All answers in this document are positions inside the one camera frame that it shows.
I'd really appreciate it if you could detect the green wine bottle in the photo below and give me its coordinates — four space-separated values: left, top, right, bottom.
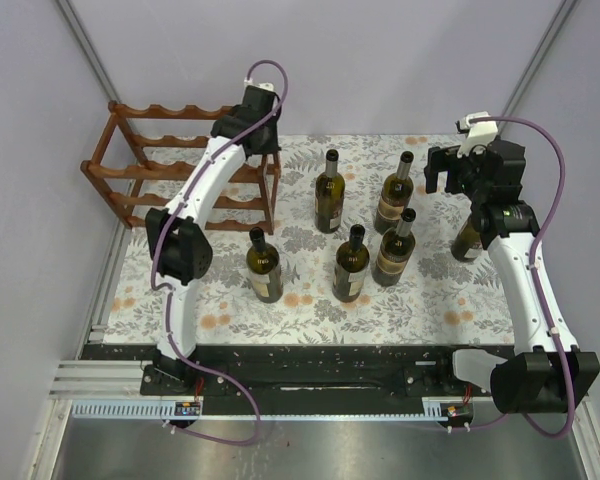
314 149 345 233

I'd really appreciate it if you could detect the brown wooden wine rack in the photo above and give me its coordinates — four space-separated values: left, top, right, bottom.
80 101 281 234

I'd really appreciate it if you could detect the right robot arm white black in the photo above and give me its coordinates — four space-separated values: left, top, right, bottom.
424 139 600 414

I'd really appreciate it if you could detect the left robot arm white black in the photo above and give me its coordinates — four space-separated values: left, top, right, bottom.
145 84 281 395

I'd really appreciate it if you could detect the wine bottle brown label back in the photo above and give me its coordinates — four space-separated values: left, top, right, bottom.
374 151 414 234

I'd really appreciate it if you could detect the wine bottle brown label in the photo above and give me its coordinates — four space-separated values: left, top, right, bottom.
372 207 416 287
374 151 414 234

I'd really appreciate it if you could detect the wine bottle far right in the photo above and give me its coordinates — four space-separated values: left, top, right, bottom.
450 215 483 263

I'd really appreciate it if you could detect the wine bottle brown label front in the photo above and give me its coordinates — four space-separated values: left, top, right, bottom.
372 207 416 287

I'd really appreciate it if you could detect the wine bottle front left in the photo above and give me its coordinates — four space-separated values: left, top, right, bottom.
246 227 283 303

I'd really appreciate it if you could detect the wine bottle front centre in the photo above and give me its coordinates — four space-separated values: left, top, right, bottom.
332 224 370 303

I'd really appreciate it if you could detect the floral patterned table mat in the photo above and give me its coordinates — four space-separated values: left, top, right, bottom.
101 132 517 346

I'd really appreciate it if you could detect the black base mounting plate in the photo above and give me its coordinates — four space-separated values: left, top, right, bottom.
80 344 488 398

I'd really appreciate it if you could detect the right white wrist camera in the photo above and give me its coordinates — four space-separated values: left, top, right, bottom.
456 111 498 158

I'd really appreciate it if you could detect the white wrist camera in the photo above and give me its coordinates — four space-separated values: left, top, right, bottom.
456 111 498 158
243 77 276 93

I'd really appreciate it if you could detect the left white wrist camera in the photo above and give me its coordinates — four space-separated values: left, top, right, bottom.
243 77 276 93

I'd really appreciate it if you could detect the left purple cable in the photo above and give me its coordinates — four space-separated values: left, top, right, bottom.
150 59 289 445

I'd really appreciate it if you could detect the purple cable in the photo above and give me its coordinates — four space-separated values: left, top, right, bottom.
150 59 289 445
444 115 581 440

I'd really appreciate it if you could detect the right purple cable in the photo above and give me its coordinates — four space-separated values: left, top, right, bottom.
444 115 581 440

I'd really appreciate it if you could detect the white slotted cable duct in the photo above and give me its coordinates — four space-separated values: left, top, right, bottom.
71 399 474 422

